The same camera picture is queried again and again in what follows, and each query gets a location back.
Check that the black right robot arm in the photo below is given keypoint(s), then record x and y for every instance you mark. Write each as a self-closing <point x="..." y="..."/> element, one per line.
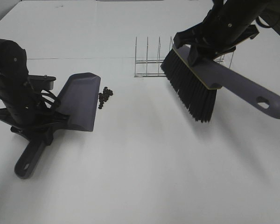
<point x="249" y="10"/>

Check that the chrome wire dish rack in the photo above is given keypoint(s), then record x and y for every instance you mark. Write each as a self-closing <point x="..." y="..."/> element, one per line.
<point x="150" y="66"/>

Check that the pile of coffee beans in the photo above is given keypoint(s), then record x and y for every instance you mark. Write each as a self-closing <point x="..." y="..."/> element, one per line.
<point x="104" y="96"/>

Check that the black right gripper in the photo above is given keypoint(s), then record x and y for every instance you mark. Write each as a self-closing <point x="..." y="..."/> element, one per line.
<point x="214" y="37"/>

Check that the grey plastic dustpan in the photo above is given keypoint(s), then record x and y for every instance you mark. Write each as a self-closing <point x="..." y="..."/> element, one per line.
<point x="79" y="97"/>

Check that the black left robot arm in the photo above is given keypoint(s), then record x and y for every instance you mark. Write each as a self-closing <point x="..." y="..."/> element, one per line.
<point x="13" y="60"/>

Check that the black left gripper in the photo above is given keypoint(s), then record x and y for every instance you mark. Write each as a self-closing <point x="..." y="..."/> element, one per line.
<point x="31" y="106"/>

